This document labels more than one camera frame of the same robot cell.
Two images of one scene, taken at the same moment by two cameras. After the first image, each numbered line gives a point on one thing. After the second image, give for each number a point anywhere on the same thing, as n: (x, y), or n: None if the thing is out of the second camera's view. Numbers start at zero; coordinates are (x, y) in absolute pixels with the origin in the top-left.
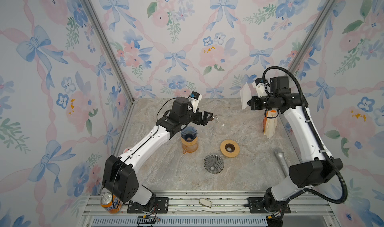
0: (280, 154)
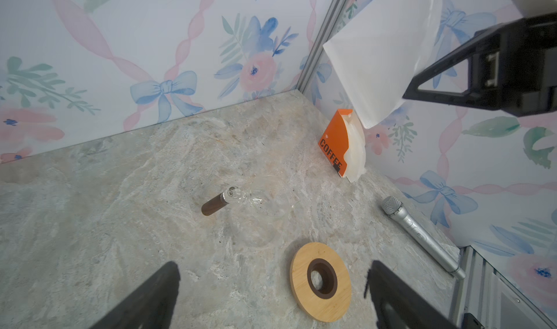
0: (395, 207)
